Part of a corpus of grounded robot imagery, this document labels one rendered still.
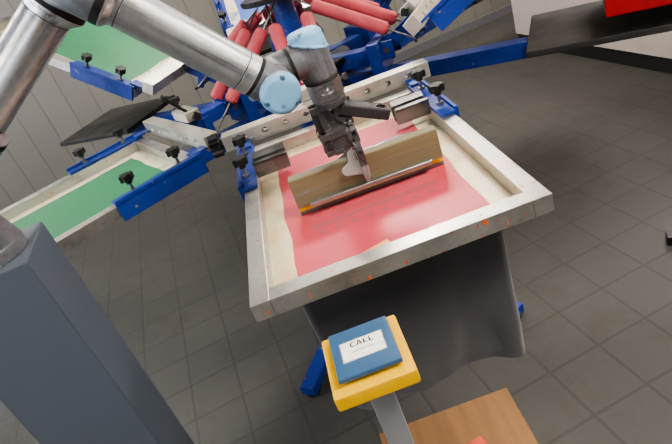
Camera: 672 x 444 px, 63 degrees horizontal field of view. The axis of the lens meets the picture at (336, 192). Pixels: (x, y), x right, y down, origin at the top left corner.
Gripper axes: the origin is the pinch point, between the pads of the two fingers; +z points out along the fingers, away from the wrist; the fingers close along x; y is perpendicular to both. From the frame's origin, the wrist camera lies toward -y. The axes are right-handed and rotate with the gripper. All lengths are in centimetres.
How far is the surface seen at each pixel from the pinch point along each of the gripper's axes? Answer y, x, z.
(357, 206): 5.2, 5.0, 4.6
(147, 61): 66, -151, -21
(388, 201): -1.6, 7.9, 4.8
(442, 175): -15.4, 5.5, 5.3
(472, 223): -12.2, 32.3, 1.5
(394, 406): 13, 51, 15
